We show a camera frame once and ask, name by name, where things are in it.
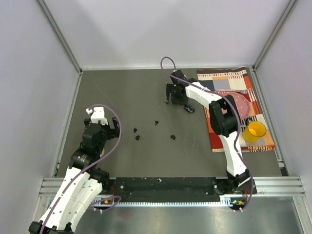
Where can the aluminium frame rail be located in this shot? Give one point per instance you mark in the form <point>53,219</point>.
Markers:
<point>156,205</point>

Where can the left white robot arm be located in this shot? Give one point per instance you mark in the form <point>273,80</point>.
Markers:
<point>83,181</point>

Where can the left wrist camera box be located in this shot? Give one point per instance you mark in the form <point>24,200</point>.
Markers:
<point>97,115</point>

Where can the pink dotted plate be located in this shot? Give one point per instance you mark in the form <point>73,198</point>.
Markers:
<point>242,103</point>

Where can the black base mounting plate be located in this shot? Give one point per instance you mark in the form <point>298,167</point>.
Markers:
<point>176,189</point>

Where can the glossy black charging case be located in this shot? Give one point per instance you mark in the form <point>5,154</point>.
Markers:
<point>189,108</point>

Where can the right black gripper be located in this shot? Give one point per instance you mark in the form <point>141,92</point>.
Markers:
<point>170,89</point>

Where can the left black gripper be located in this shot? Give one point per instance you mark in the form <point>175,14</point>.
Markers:
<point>113,132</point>

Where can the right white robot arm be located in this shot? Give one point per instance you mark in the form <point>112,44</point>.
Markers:
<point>225,122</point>

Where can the yellow translucent cup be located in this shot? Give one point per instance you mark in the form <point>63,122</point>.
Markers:
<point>254,131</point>

